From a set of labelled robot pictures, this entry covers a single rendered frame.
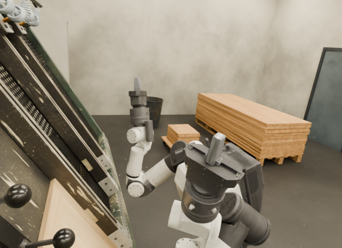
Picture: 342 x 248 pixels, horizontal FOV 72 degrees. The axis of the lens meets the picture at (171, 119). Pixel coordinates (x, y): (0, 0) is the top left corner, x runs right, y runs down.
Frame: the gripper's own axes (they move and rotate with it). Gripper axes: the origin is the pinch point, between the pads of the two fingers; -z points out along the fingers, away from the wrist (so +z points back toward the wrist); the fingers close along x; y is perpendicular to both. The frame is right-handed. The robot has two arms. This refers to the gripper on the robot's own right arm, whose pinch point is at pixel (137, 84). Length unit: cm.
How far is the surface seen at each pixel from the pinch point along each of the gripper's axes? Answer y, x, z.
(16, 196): -7, 74, 22
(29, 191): -8, 72, 22
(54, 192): 17, 38, 37
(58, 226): 10, 46, 43
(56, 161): 20.0, 32.3, 27.5
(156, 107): 111, -396, 17
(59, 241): -10, 69, 32
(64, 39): 218, -251, -109
